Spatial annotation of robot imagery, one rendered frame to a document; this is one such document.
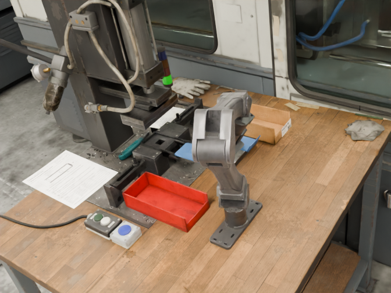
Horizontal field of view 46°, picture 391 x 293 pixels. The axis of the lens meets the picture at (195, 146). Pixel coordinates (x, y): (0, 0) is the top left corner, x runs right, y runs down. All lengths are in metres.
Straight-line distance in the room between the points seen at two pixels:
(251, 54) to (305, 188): 0.76
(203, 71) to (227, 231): 1.05
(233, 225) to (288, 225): 0.16
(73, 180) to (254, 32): 0.94
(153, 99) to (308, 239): 0.63
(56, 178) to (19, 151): 2.04
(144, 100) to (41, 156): 2.20
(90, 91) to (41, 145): 2.14
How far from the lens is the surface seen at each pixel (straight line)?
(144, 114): 1.50
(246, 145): 1.65
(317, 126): 1.76
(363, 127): 1.72
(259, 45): 1.99
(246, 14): 1.98
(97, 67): 1.56
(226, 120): 1.07
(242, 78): 2.10
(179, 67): 2.33
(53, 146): 3.70
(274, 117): 1.76
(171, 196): 1.52
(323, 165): 1.58
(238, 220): 1.35
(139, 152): 1.61
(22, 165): 3.63
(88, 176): 1.72
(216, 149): 1.06
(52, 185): 1.74
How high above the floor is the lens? 1.91
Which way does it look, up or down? 36 degrees down
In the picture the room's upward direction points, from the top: 11 degrees counter-clockwise
